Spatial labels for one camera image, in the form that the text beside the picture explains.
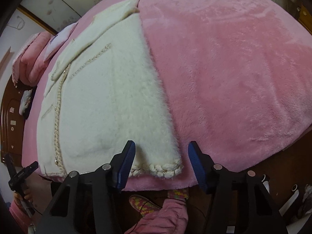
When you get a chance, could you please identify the pink plush bed blanket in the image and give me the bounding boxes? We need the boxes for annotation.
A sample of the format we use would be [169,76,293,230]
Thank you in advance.
[21,0,312,192]

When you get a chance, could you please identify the white fluffy cardigan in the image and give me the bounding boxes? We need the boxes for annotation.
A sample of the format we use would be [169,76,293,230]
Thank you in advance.
[36,0,183,179]

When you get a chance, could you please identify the brown wooden headboard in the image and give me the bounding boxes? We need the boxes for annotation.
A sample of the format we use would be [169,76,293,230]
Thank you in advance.
[1,79,31,167]

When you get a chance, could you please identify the folded pink quilt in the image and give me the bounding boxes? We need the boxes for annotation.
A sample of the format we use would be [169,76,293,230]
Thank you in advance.
[12,31,52,87]

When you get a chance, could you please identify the pink wall shelf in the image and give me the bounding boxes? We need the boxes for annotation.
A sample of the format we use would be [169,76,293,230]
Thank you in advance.
[0,47,12,70]

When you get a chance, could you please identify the small white cloth bundle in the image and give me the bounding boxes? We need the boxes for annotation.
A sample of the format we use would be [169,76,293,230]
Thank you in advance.
[19,89,32,116]

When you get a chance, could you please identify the pink padded trousers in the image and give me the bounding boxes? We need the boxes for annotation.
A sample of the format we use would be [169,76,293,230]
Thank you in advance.
[125,199,188,233]

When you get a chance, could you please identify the white pillow blue print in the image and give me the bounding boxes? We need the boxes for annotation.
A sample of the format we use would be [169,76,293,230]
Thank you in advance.
[44,22,78,62]

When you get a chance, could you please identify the colourful knitted slipper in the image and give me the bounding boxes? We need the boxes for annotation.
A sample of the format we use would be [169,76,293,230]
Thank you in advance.
[167,188,189,200]
[129,195,161,217]

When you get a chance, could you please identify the person's left hand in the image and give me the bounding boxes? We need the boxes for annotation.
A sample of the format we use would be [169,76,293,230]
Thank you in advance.
[13,186,33,208]

